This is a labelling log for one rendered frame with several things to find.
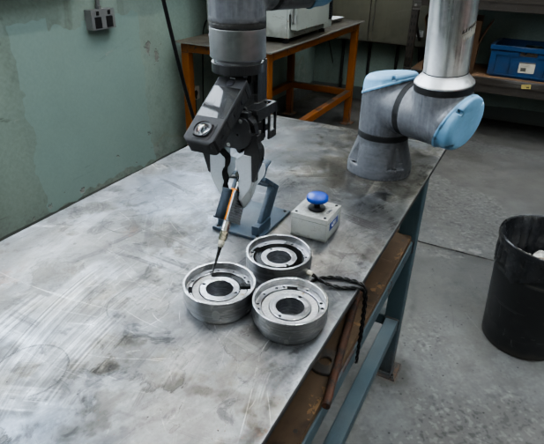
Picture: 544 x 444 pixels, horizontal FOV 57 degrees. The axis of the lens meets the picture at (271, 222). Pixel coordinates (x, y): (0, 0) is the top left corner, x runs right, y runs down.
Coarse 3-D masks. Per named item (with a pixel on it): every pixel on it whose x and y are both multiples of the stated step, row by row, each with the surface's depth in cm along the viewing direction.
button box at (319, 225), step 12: (300, 204) 92; (312, 204) 92; (324, 204) 93; (336, 204) 93; (300, 216) 90; (312, 216) 89; (324, 216) 89; (336, 216) 91; (300, 228) 91; (312, 228) 89; (324, 228) 88; (336, 228) 93; (324, 240) 89
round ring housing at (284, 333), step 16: (272, 288) 72; (288, 288) 73; (304, 288) 73; (320, 288) 71; (256, 304) 69; (272, 304) 69; (288, 304) 71; (304, 304) 69; (320, 304) 69; (256, 320) 67; (272, 320) 65; (288, 320) 67; (320, 320) 66; (272, 336) 66; (288, 336) 65; (304, 336) 65
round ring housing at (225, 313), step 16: (192, 272) 74; (208, 272) 76; (240, 272) 76; (208, 288) 73; (224, 288) 75; (192, 304) 69; (208, 304) 67; (224, 304) 67; (240, 304) 68; (208, 320) 69; (224, 320) 69
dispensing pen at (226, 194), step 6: (222, 192) 74; (228, 192) 73; (222, 198) 74; (228, 198) 73; (222, 204) 73; (222, 210) 73; (216, 216) 74; (222, 216) 73; (228, 222) 75; (222, 228) 75; (228, 228) 75; (222, 234) 74; (222, 240) 75; (222, 246) 75; (216, 258) 75
